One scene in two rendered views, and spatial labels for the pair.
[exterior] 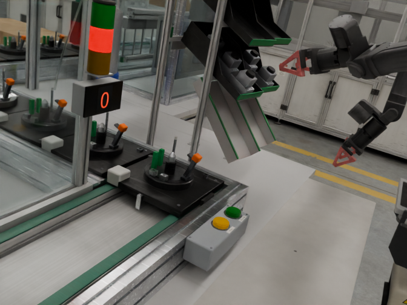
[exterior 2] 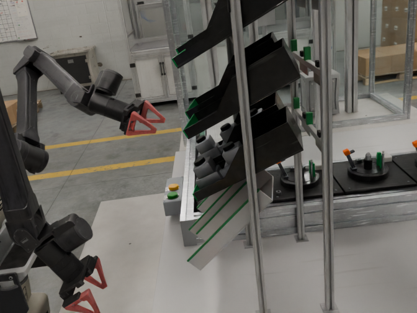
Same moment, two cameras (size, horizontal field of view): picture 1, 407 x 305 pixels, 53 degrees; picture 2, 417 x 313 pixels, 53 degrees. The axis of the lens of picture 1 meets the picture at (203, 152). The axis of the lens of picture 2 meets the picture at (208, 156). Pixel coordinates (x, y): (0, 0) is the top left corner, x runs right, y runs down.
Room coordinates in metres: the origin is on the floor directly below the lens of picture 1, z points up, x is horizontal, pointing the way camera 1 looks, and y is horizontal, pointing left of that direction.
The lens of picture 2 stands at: (2.26, -0.53, 1.66)
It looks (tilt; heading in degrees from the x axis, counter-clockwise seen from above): 22 degrees down; 156
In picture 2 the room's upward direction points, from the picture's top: 8 degrees counter-clockwise
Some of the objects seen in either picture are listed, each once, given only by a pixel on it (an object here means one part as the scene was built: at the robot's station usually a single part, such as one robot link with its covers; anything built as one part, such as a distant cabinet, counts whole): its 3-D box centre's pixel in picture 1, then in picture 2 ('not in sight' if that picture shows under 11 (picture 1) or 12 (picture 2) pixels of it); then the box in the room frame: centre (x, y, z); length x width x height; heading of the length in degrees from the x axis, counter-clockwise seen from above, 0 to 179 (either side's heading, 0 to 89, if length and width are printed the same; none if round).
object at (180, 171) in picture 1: (168, 175); not in sight; (1.03, 0.08, 0.98); 0.14 x 0.14 x 0.02
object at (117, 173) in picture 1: (118, 176); not in sight; (0.99, 0.21, 0.97); 0.05 x 0.05 x 0.04; 65
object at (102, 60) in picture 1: (99, 61); not in sight; (0.91, 0.27, 1.28); 0.05 x 0.05 x 0.05
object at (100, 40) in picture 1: (100, 39); not in sight; (0.91, 0.27, 1.33); 0.05 x 0.05 x 0.05
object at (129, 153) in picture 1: (100, 135); (300, 170); (1.14, 0.31, 1.01); 0.24 x 0.24 x 0.13; 65
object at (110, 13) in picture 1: (103, 15); not in sight; (0.91, 0.27, 1.38); 0.05 x 0.05 x 0.05
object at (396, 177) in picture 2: not in sight; (368, 162); (1.25, 0.53, 1.01); 0.24 x 0.24 x 0.13; 65
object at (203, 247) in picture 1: (218, 235); (175, 195); (0.86, -0.08, 0.93); 0.21 x 0.07 x 0.06; 155
